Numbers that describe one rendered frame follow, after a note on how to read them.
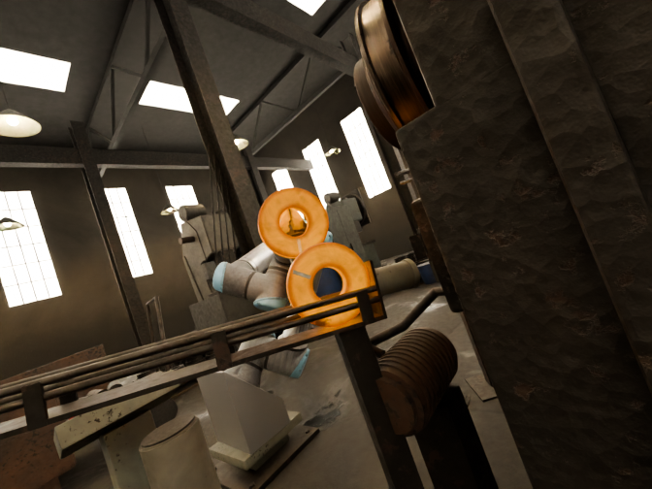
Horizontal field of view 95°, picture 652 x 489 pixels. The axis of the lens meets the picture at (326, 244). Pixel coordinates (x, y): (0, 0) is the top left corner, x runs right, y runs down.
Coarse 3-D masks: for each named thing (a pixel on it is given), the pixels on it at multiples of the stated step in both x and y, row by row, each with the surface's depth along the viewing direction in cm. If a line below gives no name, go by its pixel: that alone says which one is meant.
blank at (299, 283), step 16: (304, 256) 54; (320, 256) 54; (336, 256) 55; (352, 256) 56; (288, 272) 54; (304, 272) 53; (352, 272) 55; (288, 288) 52; (304, 288) 53; (352, 288) 55; (304, 304) 52; (336, 304) 54; (320, 320) 53; (336, 320) 53
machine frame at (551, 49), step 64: (448, 0) 32; (512, 0) 26; (576, 0) 26; (640, 0) 24; (448, 64) 33; (512, 64) 30; (576, 64) 25; (640, 64) 24; (448, 128) 34; (512, 128) 30; (576, 128) 25; (640, 128) 25; (448, 192) 35; (512, 192) 31; (576, 192) 26; (640, 192) 24; (448, 256) 37; (512, 256) 33; (576, 256) 29; (640, 256) 24; (512, 320) 34; (576, 320) 30; (640, 320) 25; (512, 384) 35; (576, 384) 31; (640, 384) 28; (576, 448) 32; (640, 448) 29
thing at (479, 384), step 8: (416, 240) 148; (416, 248) 148; (424, 248) 148; (416, 256) 148; (424, 256) 148; (464, 312) 128; (464, 320) 131; (472, 336) 128; (472, 344) 133; (480, 360) 128; (472, 376) 139; (480, 376) 137; (488, 376) 126; (472, 384) 133; (480, 384) 131; (488, 384) 129; (480, 392) 125; (488, 392) 123; (488, 400) 120
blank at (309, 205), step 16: (288, 192) 65; (304, 192) 65; (272, 208) 63; (288, 208) 64; (304, 208) 65; (320, 208) 66; (272, 224) 63; (320, 224) 65; (272, 240) 62; (288, 240) 63; (304, 240) 64; (320, 240) 65; (288, 256) 63
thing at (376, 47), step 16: (368, 16) 66; (368, 32) 65; (384, 32) 62; (368, 48) 65; (384, 48) 62; (368, 64) 64; (384, 64) 63; (384, 80) 64; (400, 80) 63; (384, 96) 65; (400, 96) 64; (400, 112) 66; (416, 112) 65
